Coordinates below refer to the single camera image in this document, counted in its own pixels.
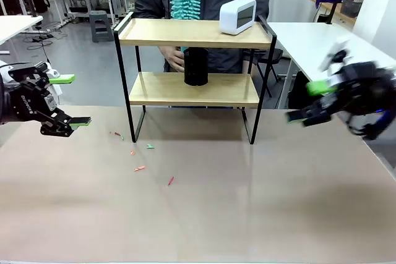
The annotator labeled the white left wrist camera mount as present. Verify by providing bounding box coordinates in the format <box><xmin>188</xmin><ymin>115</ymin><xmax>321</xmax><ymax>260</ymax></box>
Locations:
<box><xmin>45</xmin><ymin>62</ymin><xmax>63</xmax><ymax>104</ymax></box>

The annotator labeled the white table with single leg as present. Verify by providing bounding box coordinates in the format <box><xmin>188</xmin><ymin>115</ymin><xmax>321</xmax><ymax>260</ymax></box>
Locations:
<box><xmin>0</xmin><ymin>15</ymin><xmax>43</xmax><ymax>70</ymax></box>

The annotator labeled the white digital clock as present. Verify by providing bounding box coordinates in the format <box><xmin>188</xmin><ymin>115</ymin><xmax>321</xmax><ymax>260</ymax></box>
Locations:
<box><xmin>219</xmin><ymin>0</ymin><xmax>257</xmax><ymax>36</ymax></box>

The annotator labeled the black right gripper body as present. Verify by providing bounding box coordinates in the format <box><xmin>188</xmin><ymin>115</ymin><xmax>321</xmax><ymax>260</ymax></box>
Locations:
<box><xmin>330</xmin><ymin>62</ymin><xmax>396</xmax><ymax>140</ymax></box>

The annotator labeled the grey mesh basket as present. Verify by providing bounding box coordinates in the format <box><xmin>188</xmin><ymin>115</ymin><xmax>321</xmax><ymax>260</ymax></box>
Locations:
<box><xmin>342</xmin><ymin>0</ymin><xmax>363</xmax><ymax>18</ymax></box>

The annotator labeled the person's right hand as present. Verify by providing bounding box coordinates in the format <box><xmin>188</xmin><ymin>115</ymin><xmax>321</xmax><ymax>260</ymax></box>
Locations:
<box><xmin>158</xmin><ymin>46</ymin><xmax>186</xmax><ymax>72</ymax></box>

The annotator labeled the black floor cable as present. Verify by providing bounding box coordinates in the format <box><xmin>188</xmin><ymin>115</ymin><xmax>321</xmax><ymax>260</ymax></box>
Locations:
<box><xmin>27</xmin><ymin>28</ymin><xmax>53</xmax><ymax>67</ymax></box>

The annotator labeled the black backpack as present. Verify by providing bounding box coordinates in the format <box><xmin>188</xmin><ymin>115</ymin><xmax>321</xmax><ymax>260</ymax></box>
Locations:
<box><xmin>30</xmin><ymin>0</ymin><xmax>51</xmax><ymax>14</ymax></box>

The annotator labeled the grey step stool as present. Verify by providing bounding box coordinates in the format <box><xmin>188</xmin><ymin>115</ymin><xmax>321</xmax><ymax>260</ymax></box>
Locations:
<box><xmin>88</xmin><ymin>10</ymin><xmax>114</xmax><ymax>43</ymax></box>

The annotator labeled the large white table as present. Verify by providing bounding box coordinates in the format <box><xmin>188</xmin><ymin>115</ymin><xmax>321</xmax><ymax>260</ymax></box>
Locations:
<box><xmin>266</xmin><ymin>22</ymin><xmax>396</xmax><ymax>110</ymax></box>

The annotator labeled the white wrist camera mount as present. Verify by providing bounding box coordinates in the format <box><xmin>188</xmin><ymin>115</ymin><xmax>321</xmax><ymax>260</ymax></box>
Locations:
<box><xmin>45</xmin><ymin>62</ymin><xmax>63</xmax><ymax>104</ymax></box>
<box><xmin>319</xmin><ymin>39</ymin><xmax>354</xmax><ymax>77</ymax></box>

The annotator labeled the wooden side table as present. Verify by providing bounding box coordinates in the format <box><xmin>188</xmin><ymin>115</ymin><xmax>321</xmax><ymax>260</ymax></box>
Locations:
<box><xmin>309</xmin><ymin>0</ymin><xmax>361</xmax><ymax>25</ymax></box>

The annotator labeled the black cylindrical cup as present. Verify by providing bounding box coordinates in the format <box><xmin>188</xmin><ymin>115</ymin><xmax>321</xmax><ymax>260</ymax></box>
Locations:
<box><xmin>183</xmin><ymin>46</ymin><xmax>209</xmax><ymax>87</ymax></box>

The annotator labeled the black bag on floor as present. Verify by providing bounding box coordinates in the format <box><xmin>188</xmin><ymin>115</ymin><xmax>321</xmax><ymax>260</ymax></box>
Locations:
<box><xmin>287</xmin><ymin>70</ymin><xmax>324</xmax><ymax>110</ymax></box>

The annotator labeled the two-tier wood metal shelf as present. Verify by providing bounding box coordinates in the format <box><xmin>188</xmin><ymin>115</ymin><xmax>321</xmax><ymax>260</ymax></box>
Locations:
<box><xmin>113</xmin><ymin>11</ymin><xmax>277</xmax><ymax>145</ymax></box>

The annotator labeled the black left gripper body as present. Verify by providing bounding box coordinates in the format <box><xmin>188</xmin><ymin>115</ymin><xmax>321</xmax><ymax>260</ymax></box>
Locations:
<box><xmin>0</xmin><ymin>66</ymin><xmax>59</xmax><ymax>126</ymax></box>

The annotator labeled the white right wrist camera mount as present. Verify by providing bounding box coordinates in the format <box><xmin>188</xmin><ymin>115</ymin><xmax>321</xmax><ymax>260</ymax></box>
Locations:
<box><xmin>319</xmin><ymin>39</ymin><xmax>354</xmax><ymax>77</ymax></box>

